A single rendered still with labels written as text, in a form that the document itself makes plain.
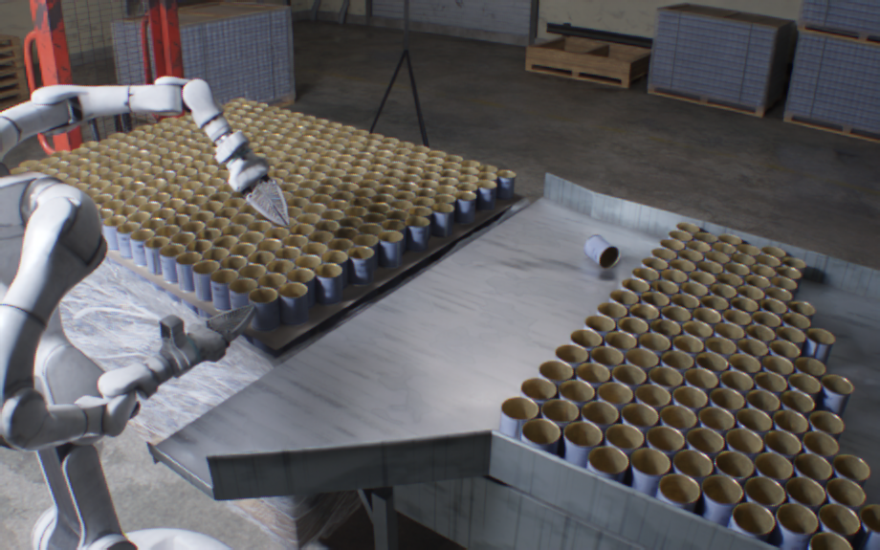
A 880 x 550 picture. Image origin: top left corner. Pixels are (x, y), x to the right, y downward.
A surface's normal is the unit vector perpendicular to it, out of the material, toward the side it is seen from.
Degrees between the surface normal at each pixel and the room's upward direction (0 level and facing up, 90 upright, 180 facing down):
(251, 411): 0
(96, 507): 90
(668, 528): 90
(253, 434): 0
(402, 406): 0
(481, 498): 90
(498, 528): 90
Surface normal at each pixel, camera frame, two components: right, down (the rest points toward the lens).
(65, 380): 0.82, 0.30
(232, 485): 0.19, 0.46
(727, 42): -0.60, 0.37
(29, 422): 0.97, 0.19
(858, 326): 0.03, -0.88
